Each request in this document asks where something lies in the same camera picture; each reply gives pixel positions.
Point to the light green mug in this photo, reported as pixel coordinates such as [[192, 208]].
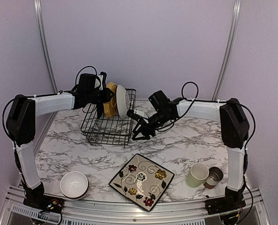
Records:
[[197, 174]]

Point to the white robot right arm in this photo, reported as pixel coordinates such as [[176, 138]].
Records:
[[230, 114]]

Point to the black square floral plate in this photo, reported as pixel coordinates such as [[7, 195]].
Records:
[[99, 109]]

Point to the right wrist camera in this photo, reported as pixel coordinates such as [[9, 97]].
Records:
[[137, 114]]

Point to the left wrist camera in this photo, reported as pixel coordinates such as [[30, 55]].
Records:
[[88, 82]]

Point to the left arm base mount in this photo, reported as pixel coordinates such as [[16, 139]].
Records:
[[36, 198]]

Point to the round brown rim floral plate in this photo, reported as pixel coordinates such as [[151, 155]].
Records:
[[123, 101]]

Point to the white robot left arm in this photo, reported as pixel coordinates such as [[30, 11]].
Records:
[[21, 123]]

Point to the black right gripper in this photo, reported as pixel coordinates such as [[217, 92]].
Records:
[[143, 129]]

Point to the yellow polka dot plate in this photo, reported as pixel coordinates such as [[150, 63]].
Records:
[[110, 108]]

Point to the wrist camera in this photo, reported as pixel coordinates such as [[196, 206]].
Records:
[[137, 114], [88, 82]]

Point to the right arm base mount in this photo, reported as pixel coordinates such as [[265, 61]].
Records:
[[232, 200]]

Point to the brown grey metal-lined cup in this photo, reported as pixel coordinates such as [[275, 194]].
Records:
[[214, 177]]

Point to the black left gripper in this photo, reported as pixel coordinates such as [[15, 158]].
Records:
[[106, 97]]

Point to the black wire dish rack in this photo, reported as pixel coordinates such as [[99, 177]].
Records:
[[103, 130]]

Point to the white ceramic bowl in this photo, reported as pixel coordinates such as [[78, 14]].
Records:
[[74, 185]]

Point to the aluminium frame rail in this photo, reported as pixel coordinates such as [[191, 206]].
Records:
[[83, 212]]

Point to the white square floral plate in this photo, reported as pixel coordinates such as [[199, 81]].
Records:
[[142, 181]]

